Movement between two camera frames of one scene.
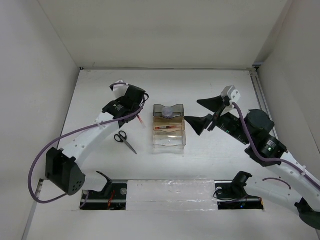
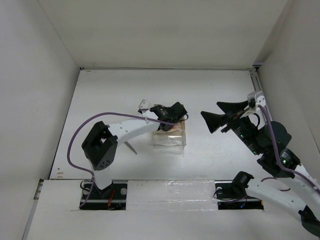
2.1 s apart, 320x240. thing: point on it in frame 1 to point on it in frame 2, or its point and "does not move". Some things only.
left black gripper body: (119, 99) to (170, 128)
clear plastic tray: (175, 140) does not move
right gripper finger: (215, 104) to (231, 108)
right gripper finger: (199, 123) to (214, 121)
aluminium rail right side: (261, 94) does not move
